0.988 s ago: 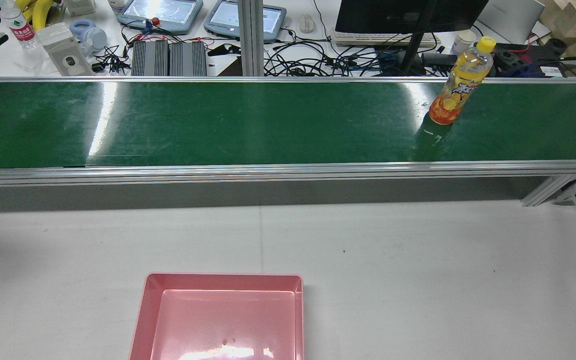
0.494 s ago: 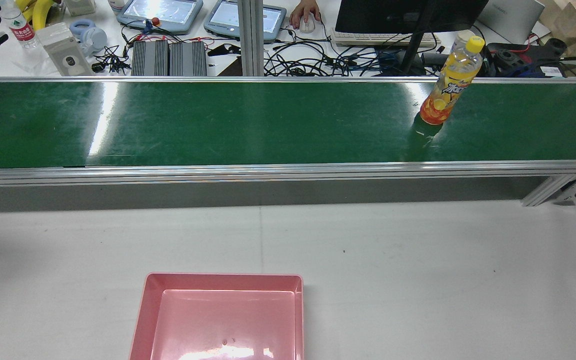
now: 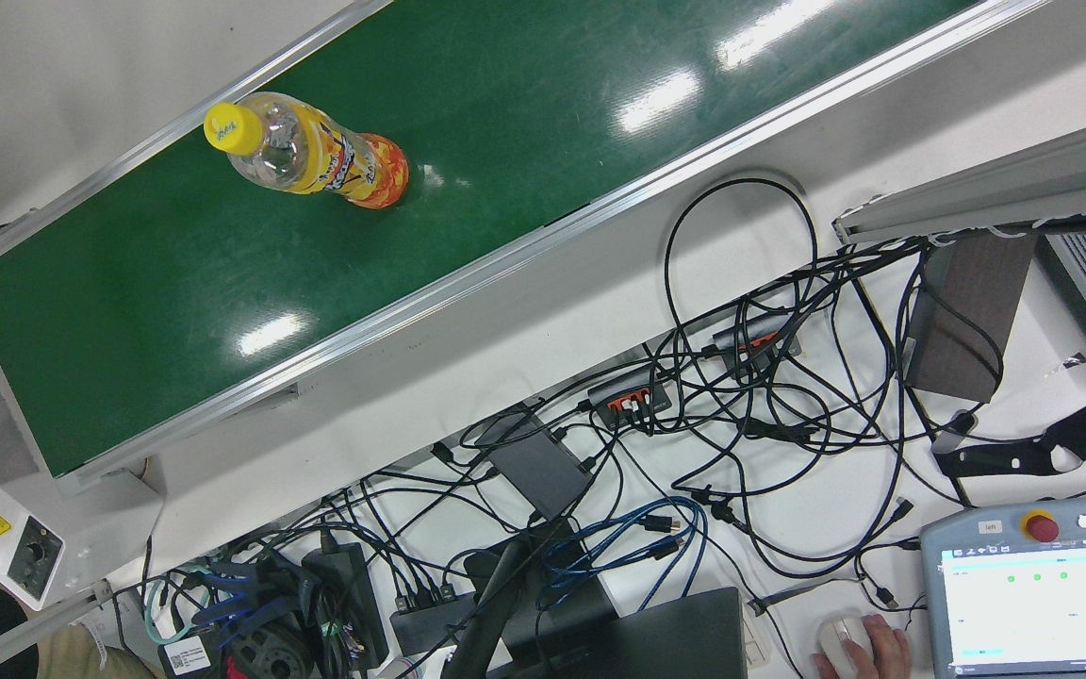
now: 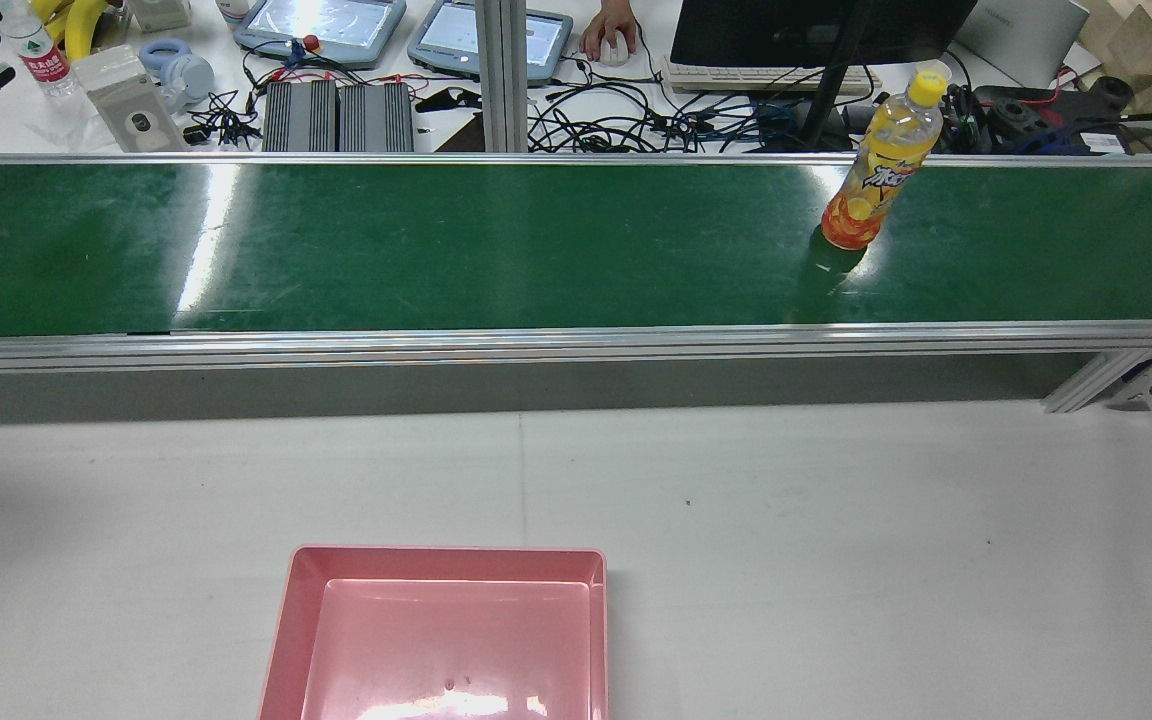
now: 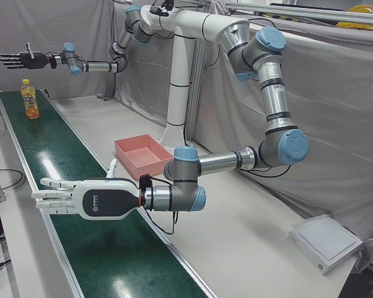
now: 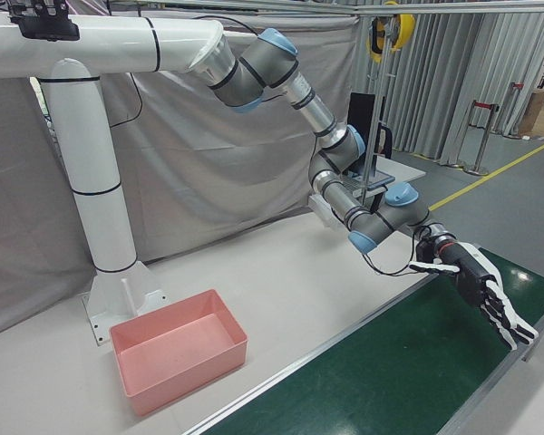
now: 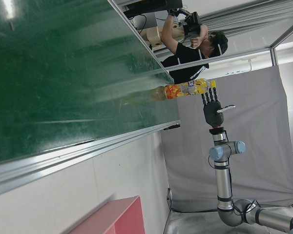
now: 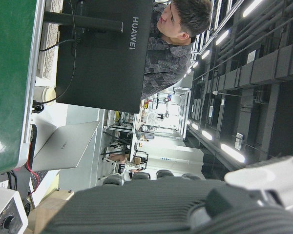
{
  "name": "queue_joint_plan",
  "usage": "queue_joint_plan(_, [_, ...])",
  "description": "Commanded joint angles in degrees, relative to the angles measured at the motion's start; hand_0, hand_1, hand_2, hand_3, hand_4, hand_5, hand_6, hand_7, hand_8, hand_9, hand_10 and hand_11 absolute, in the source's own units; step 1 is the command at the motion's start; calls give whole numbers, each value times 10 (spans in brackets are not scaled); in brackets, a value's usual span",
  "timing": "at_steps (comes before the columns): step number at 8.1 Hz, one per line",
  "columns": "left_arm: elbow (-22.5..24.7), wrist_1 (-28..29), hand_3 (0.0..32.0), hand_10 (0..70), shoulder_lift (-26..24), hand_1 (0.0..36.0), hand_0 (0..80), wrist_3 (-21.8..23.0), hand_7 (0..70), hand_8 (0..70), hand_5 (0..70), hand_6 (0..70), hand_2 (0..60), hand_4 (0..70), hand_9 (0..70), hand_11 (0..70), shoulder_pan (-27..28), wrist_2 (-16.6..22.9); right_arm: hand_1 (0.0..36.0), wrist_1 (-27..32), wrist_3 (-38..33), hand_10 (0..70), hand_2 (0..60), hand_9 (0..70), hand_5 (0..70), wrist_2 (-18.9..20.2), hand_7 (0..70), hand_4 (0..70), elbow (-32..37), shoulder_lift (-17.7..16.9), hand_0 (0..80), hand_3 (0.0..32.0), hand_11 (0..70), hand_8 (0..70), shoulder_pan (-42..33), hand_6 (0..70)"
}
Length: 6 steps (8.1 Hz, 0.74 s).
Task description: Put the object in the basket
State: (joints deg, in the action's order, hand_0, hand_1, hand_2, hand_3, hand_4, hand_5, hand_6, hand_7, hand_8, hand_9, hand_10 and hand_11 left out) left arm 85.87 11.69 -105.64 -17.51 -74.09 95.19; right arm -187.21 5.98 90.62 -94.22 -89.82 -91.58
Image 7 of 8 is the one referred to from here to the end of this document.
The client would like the person in black shirt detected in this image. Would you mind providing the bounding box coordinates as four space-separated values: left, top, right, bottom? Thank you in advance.
160 7 229 85

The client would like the grey cloth backdrop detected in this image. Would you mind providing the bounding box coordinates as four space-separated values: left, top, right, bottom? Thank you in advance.
159 64 293 213

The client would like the cardboard box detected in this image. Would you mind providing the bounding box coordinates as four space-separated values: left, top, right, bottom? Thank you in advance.
139 26 185 47

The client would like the aluminium frame beam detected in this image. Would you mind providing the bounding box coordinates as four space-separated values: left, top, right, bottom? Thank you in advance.
269 19 293 66

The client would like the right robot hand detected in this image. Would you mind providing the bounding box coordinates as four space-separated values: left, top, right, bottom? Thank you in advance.
201 87 236 128

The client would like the green conveyor belt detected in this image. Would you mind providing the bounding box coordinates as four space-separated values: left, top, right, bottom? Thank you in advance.
0 0 181 199

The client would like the black teleoperation glove device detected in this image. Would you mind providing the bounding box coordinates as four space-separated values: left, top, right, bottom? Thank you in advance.
182 11 202 35

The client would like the orange juice bottle yellow cap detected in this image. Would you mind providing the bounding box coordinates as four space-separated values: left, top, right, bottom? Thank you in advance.
164 78 217 100

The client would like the black computer monitor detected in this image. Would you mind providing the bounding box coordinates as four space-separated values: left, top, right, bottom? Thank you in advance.
123 0 183 18

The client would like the aluminium frame post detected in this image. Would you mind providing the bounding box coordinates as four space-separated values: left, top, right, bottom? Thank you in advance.
167 45 274 72

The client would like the pink plastic basket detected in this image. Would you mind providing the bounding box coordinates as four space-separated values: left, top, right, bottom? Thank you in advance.
68 195 146 234

